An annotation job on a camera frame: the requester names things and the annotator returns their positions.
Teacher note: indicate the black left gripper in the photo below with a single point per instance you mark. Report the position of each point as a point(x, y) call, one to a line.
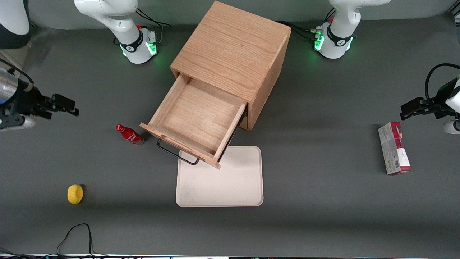
point(439, 101)

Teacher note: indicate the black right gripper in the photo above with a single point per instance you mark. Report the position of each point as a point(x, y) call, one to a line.
point(26, 101)

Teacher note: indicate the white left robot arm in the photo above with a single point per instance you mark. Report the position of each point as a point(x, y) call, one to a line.
point(339, 32)

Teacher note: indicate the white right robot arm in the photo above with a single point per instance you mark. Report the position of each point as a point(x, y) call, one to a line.
point(127, 36)

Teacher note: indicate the wooden drawer cabinet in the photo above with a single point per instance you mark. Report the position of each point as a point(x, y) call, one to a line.
point(233, 46)

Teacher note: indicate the grey and red carton box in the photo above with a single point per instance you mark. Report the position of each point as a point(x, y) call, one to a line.
point(393, 151)

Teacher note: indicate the red cola bottle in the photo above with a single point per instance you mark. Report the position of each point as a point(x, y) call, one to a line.
point(131, 135)

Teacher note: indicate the yellow lemon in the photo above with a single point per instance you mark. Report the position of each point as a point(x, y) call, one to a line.
point(74, 194)

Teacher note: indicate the beige plastic tray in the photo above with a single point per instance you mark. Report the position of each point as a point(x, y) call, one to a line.
point(233, 180)

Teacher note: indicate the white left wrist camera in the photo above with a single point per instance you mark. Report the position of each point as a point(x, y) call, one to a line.
point(452, 126)

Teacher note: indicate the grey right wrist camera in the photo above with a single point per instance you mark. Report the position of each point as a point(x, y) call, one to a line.
point(16, 123)

